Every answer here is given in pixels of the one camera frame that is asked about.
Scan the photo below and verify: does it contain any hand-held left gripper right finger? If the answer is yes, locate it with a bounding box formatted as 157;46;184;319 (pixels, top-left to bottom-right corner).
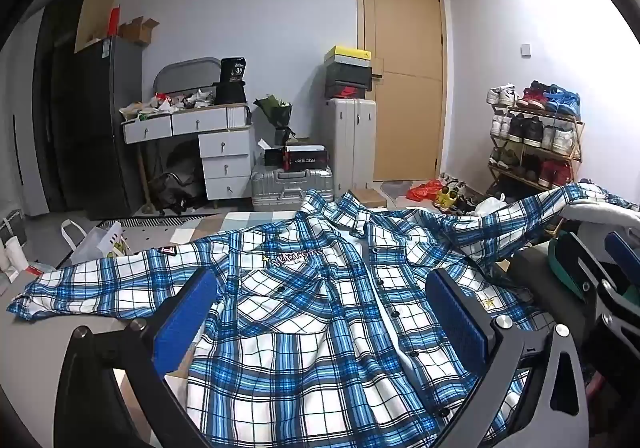
427;268;588;448

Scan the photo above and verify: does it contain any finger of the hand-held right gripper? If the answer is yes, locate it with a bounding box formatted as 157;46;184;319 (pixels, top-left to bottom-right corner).
554;231;640;329
602;229;640;279

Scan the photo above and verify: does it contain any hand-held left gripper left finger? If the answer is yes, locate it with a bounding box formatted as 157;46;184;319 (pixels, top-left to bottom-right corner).
54;268;221;448

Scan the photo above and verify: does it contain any blue plaid shirt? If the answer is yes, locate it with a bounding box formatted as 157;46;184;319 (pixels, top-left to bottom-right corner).
7;183;640;448

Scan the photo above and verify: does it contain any teal green garment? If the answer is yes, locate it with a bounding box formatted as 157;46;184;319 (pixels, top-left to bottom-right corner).
547;233;594;302

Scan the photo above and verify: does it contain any white grey garment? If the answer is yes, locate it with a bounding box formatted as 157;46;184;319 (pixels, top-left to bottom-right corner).
560;200;640;240

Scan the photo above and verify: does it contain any patterned rug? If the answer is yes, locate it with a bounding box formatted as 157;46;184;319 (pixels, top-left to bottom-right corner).
97;208;251;230

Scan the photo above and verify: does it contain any checked bed sheet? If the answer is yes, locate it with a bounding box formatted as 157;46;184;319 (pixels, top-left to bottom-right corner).
125;209;361;254

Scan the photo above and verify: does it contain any white plastic bag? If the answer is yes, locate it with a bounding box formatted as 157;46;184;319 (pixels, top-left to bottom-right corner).
472;194;508;218

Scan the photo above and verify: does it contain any white red shopping bag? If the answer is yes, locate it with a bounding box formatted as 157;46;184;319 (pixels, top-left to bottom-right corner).
61;219;132;265

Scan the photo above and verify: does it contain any yellow sneaker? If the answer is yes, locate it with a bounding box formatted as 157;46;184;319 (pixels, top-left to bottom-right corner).
434;187;459;211

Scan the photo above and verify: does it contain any wooden shoe rack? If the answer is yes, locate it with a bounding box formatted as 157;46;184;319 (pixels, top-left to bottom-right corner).
487;100;585;195

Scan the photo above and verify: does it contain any black duffel bag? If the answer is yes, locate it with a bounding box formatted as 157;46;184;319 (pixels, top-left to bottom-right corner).
148;163;206;215

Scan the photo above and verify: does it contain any orange plastic bag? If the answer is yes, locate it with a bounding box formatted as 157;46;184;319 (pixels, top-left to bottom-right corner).
406;179;445;202

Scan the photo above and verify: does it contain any brown cardboard box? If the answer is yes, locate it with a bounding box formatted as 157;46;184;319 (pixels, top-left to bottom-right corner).
350;188;388;209

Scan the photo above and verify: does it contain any silver suitcase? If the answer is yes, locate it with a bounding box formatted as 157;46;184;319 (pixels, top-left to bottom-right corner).
251;163;334;213

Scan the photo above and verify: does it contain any white desk with drawers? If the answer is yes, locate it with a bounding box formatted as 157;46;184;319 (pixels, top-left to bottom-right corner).
121;103;253;215

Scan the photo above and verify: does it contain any dark refrigerator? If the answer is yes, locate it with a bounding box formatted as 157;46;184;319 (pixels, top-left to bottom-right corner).
74;35;147;220

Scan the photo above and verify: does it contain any white tall cabinet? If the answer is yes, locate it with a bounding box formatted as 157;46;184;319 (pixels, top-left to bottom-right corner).
321;97;377;201

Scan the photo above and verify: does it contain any desk clutter pile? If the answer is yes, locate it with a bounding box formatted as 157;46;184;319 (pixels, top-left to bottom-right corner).
120;88;217;122

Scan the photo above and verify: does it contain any dark wrapped flower bouquet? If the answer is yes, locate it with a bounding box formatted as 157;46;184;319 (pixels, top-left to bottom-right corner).
253;94;297;147

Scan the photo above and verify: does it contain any black wardrobe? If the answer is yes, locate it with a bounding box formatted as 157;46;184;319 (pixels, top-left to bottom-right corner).
31;5;83;216

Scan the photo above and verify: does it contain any black labelled bag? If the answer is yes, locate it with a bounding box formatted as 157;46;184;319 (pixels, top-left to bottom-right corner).
214;57;249;105

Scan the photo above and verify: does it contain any grey rounded board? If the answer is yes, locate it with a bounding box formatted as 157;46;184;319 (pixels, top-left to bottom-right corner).
152;57;223;101

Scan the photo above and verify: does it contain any wooden door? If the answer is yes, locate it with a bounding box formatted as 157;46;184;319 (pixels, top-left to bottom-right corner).
356;0;447;183

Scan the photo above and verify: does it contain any black shoe box red logo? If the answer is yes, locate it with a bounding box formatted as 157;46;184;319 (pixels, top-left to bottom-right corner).
325;80;372;100

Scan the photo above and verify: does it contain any plain black shoe box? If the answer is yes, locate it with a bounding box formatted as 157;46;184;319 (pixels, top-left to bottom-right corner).
325;63;373;84

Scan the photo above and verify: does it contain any open small cardboard box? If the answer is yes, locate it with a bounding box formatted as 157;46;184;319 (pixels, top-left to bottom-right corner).
118;16;160;47

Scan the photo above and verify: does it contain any flat cardboard sheet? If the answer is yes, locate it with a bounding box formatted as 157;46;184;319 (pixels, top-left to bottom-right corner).
74;0;117;54

